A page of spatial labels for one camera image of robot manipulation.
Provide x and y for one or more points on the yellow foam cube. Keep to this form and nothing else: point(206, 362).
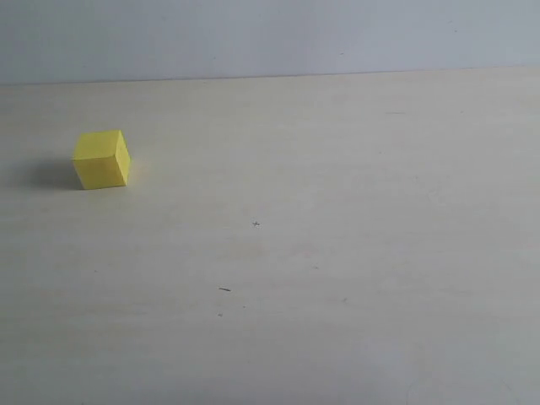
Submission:
point(102, 160)

